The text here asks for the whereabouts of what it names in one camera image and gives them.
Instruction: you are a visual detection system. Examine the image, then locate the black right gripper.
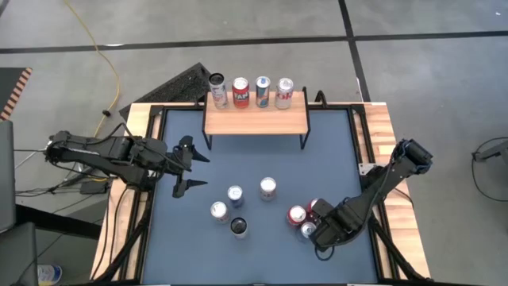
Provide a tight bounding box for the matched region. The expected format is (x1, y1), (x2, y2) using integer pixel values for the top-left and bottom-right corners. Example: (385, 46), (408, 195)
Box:
(308, 197), (364, 250)

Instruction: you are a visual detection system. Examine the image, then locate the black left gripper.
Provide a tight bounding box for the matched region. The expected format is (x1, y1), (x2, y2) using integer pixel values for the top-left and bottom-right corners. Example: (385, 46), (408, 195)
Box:
(156, 134), (211, 199)

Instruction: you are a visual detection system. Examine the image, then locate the blue silver Red Bull can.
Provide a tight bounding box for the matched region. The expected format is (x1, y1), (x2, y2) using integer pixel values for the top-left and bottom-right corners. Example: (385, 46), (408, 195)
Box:
(295, 221), (318, 243)
(254, 75), (272, 109)

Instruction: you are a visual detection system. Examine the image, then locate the white Celsius Peach Vibe can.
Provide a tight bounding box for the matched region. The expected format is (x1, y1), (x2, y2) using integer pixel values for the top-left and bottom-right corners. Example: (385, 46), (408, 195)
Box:
(208, 72), (230, 110)
(229, 216), (249, 239)

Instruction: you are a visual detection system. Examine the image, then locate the silver Diet Coke can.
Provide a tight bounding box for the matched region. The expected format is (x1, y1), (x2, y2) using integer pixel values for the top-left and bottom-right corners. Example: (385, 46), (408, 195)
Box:
(259, 176), (278, 202)
(210, 200), (230, 223)
(274, 77), (295, 110)

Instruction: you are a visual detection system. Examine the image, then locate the blue beverage can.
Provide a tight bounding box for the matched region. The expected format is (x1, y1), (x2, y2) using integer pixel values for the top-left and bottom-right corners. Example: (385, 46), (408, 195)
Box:
(226, 184), (245, 209)

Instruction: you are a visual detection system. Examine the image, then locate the blue table mat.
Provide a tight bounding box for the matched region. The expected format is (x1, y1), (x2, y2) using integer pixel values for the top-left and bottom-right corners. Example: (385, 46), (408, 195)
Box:
(141, 107), (380, 285)

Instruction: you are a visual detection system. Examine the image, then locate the black power brick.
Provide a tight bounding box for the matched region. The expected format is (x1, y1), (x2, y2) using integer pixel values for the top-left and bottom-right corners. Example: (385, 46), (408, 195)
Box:
(80, 180), (109, 195)

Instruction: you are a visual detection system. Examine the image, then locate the white blue yellow container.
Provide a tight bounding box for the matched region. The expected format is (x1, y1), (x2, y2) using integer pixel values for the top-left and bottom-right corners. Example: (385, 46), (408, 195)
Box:
(37, 264), (64, 286)

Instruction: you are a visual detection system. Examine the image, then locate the dark grey box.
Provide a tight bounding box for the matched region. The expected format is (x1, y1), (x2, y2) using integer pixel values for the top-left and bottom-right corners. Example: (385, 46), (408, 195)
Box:
(0, 221), (40, 286)

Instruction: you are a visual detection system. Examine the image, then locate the black mat orange striped edge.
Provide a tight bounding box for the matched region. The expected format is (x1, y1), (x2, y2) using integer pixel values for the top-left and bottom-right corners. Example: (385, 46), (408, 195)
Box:
(0, 66), (33, 122)

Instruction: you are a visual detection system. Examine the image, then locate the wooden shelf black metal frame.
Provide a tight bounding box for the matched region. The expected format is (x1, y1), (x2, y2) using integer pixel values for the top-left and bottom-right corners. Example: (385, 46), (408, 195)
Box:
(201, 86), (312, 151)

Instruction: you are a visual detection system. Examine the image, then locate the yellow cable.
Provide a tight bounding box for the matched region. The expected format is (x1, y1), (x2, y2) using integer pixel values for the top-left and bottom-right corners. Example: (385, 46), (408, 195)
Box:
(62, 0), (121, 136)

